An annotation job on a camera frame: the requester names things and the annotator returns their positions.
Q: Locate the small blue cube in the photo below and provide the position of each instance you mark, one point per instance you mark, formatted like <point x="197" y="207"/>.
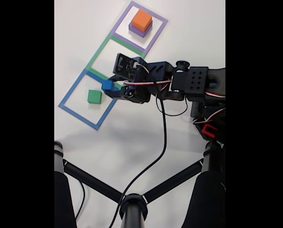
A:
<point x="107" y="86"/>

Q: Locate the green cube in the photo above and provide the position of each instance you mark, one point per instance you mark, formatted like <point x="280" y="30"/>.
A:
<point x="94" y="97"/>

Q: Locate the purple block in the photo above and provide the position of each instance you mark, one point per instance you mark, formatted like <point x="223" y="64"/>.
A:
<point x="139" y="33"/>

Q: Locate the orange cube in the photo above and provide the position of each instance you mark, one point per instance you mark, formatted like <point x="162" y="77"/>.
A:
<point x="141" y="17"/>

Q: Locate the camera board with blue mount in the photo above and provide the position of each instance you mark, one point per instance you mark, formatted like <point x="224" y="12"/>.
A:
<point x="125" y="66"/>

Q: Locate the green square frame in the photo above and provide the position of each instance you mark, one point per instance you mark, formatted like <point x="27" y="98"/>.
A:
<point x="96" y="55"/>

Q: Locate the blue square frame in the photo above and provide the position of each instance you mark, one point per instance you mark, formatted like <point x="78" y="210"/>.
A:
<point x="70" y="91"/>

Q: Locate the purple square frame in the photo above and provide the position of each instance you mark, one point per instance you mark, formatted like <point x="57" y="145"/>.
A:
<point x="123" y="16"/>

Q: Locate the black camera tripod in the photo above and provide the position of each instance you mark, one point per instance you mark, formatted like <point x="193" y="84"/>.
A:
<point x="133" y="209"/>

